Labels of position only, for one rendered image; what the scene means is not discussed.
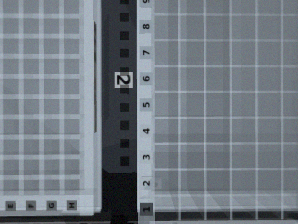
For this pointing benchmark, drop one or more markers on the grey well plate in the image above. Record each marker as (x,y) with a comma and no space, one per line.
(50,107)
(217,111)

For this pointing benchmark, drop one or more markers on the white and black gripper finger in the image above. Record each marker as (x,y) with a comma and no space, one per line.
(118,219)

